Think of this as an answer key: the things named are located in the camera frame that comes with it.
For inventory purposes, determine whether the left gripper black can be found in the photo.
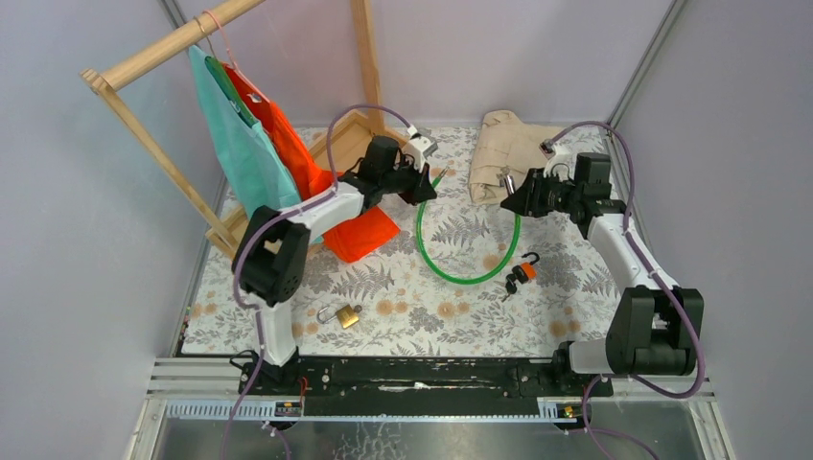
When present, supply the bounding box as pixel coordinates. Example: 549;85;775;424
378;153;435;205

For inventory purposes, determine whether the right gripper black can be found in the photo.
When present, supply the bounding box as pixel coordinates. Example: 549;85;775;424
499;168;581;219

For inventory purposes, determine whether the green cable lock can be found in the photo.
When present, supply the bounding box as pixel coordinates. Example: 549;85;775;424
413;202;522;286

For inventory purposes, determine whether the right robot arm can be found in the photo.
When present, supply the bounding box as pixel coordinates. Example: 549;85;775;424
498;153;704;395

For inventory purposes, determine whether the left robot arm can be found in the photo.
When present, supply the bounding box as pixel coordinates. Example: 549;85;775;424
232;131;437;394

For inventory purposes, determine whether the orange black key bunch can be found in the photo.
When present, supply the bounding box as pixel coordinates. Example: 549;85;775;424
501;252;541;302

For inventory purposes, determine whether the folded beige garment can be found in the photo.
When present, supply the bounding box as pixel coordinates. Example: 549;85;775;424
468;109;563;205

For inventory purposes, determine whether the wooden clothes rack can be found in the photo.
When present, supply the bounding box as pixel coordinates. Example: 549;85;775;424
79;0;416;259

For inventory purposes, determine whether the orange garment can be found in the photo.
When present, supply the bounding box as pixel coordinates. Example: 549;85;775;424
223;64;400;263

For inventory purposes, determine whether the floral table mat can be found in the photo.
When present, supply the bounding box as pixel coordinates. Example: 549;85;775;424
182;126;630;358

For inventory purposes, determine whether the brass padlock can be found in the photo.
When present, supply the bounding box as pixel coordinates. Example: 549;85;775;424
316;305;362;329

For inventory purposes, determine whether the teal t-shirt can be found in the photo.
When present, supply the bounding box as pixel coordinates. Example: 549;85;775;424
187;45;301;216

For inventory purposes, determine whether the pink hanger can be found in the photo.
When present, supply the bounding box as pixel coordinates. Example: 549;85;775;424
198;9;271;106

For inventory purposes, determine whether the green hanger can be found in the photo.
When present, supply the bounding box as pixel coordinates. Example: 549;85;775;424
204;56;258;127

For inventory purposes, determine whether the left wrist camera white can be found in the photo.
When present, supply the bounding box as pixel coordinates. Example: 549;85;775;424
402;125;438;173

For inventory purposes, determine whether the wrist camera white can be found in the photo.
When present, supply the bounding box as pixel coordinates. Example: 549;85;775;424
540;140;572;178
402;125;438;173

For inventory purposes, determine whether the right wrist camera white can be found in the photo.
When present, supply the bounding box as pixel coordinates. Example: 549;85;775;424
540;140;572;178

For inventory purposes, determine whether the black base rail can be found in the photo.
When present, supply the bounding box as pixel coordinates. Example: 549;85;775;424
230;355;592;418

